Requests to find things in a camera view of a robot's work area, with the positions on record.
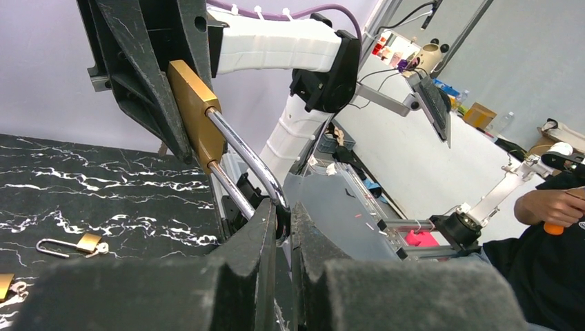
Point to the large brass padlock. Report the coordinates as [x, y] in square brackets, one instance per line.
[208, 131]

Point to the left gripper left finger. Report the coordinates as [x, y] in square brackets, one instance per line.
[231, 288]

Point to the person in black shirt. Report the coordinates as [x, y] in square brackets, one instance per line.
[545, 264]

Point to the small open brass padlock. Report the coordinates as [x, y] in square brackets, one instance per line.
[90, 244]

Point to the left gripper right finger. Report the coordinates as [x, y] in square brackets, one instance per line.
[332, 291]

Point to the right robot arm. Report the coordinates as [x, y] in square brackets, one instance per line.
[323, 61]

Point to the monitor on arm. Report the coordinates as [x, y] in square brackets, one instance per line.
[429, 103]

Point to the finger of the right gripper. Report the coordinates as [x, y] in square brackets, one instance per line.
[132, 45]
[193, 21]

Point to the cardboard box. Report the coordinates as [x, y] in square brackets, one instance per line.
[479, 116]

